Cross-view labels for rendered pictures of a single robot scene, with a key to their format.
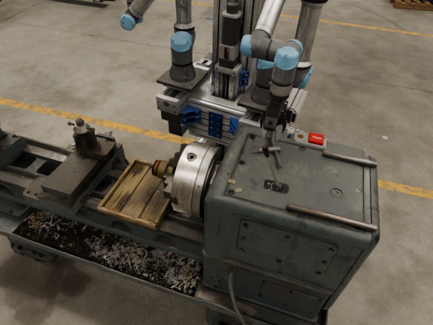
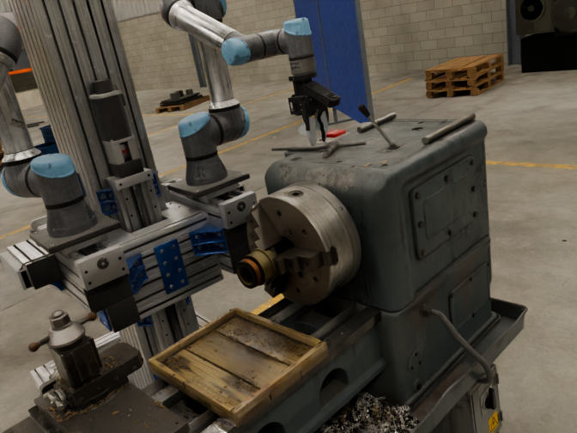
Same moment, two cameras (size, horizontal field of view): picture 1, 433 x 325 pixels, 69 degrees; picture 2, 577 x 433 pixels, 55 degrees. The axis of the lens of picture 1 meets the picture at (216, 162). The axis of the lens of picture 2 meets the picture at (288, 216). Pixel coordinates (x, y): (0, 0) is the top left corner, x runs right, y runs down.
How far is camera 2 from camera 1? 1.34 m
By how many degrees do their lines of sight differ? 53
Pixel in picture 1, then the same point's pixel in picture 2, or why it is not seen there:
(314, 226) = (455, 138)
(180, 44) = (64, 162)
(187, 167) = (309, 201)
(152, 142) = not seen: outside the picture
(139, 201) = (256, 364)
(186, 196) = (341, 232)
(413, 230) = not seen: hidden behind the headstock
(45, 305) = not seen: outside the picture
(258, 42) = (247, 38)
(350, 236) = (474, 128)
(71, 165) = (100, 422)
